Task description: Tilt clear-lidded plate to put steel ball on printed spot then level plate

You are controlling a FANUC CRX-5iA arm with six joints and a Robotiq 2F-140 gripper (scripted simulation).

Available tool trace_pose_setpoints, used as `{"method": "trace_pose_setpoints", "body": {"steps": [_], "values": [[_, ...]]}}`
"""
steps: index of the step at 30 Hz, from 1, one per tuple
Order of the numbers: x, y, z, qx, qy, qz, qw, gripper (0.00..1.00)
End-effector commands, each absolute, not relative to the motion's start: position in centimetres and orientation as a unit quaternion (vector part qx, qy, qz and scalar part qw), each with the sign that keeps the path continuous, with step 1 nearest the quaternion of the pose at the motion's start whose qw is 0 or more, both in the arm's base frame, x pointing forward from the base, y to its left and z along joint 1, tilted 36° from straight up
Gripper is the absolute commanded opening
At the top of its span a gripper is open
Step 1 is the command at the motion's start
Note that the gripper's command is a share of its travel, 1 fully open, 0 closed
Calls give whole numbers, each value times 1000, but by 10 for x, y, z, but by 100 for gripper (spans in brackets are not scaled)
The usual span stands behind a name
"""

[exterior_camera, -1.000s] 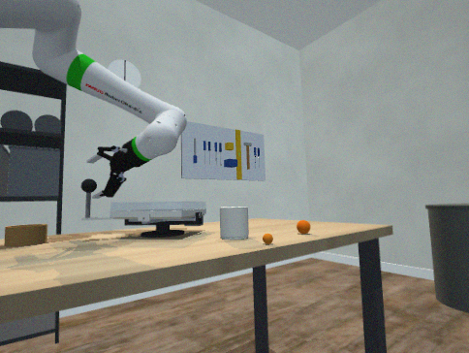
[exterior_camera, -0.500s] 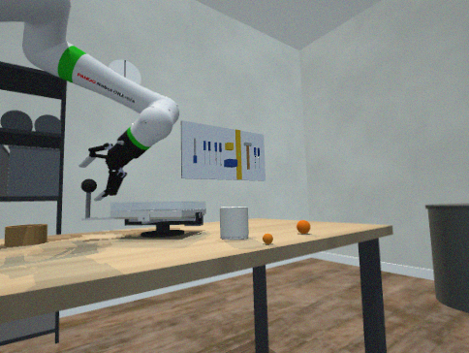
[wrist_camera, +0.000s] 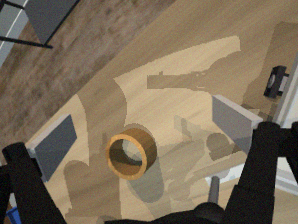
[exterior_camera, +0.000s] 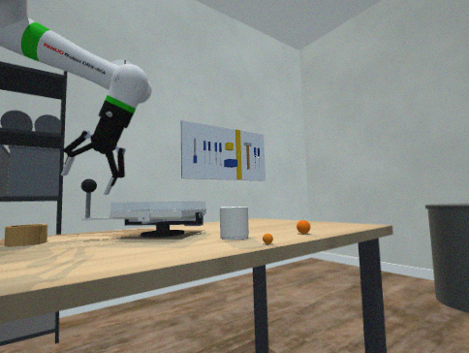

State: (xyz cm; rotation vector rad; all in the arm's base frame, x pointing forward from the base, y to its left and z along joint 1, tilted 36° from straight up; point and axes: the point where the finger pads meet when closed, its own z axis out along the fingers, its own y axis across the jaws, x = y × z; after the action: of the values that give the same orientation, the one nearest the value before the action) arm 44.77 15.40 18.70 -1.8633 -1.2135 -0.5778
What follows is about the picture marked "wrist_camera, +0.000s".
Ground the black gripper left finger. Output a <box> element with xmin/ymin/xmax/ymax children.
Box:
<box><xmin>0</xmin><ymin>113</ymin><xmax>77</xmax><ymax>224</ymax></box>

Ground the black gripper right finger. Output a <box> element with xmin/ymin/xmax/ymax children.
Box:
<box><xmin>212</xmin><ymin>95</ymin><xmax>298</xmax><ymax>224</ymax></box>

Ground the tan tape roll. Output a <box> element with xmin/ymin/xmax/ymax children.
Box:
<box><xmin>105</xmin><ymin>128</ymin><xmax>157</xmax><ymax>180</ymax></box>

